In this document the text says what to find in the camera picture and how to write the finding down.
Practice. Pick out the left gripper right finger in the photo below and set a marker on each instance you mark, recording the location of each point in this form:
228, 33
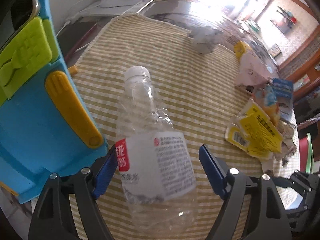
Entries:
266, 217

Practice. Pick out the clear plastic water bottle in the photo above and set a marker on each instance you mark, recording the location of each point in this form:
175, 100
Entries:
155, 166

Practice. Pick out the red bin green rim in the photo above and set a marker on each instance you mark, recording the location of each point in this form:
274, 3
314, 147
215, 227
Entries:
306, 154

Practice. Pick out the blue green phone stand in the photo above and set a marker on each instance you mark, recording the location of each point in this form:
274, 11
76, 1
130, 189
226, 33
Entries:
45, 125

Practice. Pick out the yellow snack wrapper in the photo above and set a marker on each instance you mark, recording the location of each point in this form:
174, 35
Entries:
253, 132

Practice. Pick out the blue drink carton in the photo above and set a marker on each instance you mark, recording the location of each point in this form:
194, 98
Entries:
283, 90

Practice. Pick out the pink torn cardboard box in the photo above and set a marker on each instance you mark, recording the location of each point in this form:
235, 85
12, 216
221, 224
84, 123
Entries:
252, 72

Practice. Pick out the striped beige table mat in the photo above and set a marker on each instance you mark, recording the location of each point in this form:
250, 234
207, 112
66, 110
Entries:
197, 90

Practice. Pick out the small yellow box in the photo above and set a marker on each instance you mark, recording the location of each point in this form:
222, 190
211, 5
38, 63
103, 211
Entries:
240, 48

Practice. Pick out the crumpled grey paper ball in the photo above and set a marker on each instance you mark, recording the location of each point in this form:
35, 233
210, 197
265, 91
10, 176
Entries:
204, 39

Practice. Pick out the wall mounted television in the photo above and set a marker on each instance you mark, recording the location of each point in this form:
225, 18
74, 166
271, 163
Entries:
283, 20

